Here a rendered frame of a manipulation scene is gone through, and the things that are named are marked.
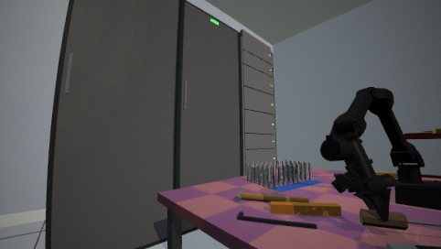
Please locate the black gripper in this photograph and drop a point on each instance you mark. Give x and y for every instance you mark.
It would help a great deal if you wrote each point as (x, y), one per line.
(372, 188)

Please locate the orange rectangular block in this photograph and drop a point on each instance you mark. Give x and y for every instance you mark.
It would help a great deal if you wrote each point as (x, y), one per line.
(309, 208)
(391, 174)

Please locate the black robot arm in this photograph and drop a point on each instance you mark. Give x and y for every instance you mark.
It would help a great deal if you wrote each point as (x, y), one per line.
(343, 142)

